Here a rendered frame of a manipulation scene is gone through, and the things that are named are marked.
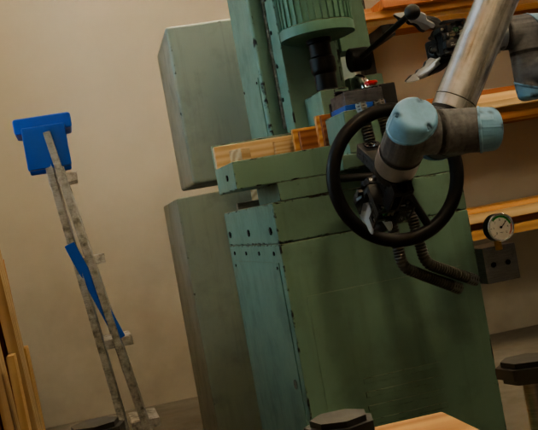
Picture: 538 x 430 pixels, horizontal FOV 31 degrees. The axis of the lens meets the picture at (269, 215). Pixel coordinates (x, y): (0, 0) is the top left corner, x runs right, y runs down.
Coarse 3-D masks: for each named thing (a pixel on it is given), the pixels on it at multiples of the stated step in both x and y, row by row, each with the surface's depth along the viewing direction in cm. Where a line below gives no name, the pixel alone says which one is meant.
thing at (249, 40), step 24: (240, 0) 246; (240, 24) 250; (264, 24) 241; (240, 48) 255; (264, 48) 240; (336, 48) 245; (240, 72) 260; (264, 72) 240; (264, 96) 240; (264, 120) 242
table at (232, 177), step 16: (240, 160) 203; (256, 160) 203; (272, 160) 204; (288, 160) 205; (304, 160) 206; (320, 160) 207; (352, 160) 198; (224, 176) 213; (240, 176) 202; (256, 176) 203; (272, 176) 204; (288, 176) 205; (304, 176) 206; (224, 192) 216
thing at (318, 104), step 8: (336, 88) 220; (344, 88) 220; (312, 96) 226; (320, 96) 219; (328, 96) 220; (312, 104) 227; (320, 104) 220; (328, 104) 219; (312, 112) 228; (320, 112) 221; (328, 112) 219; (312, 120) 229
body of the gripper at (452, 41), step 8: (440, 24) 209; (456, 24) 210; (464, 24) 208; (432, 32) 215; (440, 32) 209; (448, 32) 208; (456, 32) 209; (432, 40) 214; (440, 40) 211; (448, 40) 207; (456, 40) 208; (432, 48) 215; (440, 48) 211; (448, 48) 207; (440, 56) 213; (448, 56) 213
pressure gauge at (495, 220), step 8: (488, 216) 210; (496, 216) 209; (504, 216) 209; (488, 224) 208; (496, 224) 208; (504, 224) 209; (512, 224) 209; (488, 232) 208; (496, 232) 208; (504, 232) 209; (512, 232) 209; (496, 240) 208; (504, 240) 208; (496, 248) 211
